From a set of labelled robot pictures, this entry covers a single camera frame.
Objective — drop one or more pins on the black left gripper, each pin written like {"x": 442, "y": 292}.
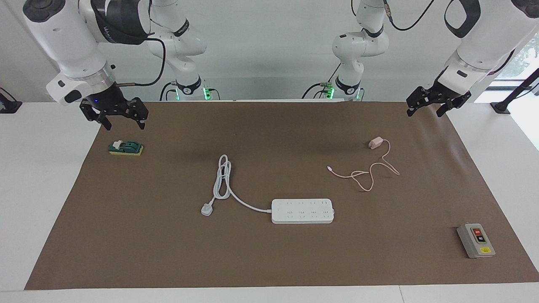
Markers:
{"x": 442, "y": 94}

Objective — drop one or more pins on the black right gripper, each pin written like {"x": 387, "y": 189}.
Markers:
{"x": 111, "y": 103}

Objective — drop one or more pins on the pink charger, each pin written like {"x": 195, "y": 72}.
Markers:
{"x": 375, "y": 143}

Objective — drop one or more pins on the white power strip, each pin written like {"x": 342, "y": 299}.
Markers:
{"x": 301, "y": 213}

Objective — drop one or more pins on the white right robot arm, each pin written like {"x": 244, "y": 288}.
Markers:
{"x": 63, "y": 38}

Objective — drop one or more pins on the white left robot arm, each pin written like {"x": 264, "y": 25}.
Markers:
{"x": 484, "y": 46}

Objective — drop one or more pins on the long black stand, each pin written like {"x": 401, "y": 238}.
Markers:
{"x": 501, "y": 107}

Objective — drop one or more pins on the bright window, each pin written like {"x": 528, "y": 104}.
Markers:
{"x": 526, "y": 59}

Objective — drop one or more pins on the small black stand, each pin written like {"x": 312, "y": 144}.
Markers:
{"x": 7, "y": 105}

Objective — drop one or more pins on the grey push button box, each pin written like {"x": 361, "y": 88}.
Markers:
{"x": 473, "y": 242}

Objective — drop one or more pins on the brown table mat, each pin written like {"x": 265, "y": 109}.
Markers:
{"x": 269, "y": 252}

